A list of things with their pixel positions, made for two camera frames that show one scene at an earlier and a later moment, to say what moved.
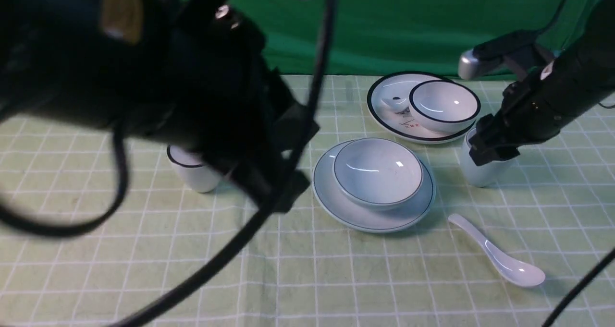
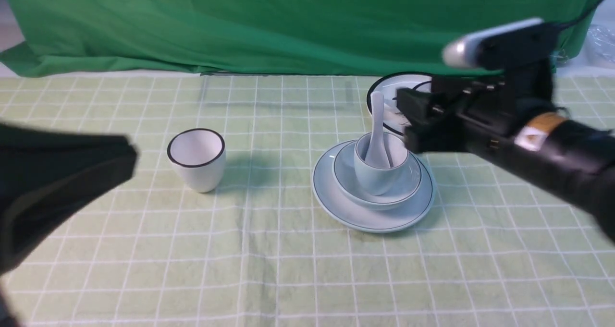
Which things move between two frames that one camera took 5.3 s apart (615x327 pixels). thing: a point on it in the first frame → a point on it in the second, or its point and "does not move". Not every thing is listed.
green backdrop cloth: (410, 28) does not move
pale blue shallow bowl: (377, 174) does not move
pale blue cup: (485, 175) → (380, 158)
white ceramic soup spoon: (516, 272) → (377, 156)
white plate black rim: (388, 109) does not move
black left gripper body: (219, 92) → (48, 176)
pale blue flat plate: (364, 220) does not move
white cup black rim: (202, 178) does not move
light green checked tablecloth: (511, 253) does not move
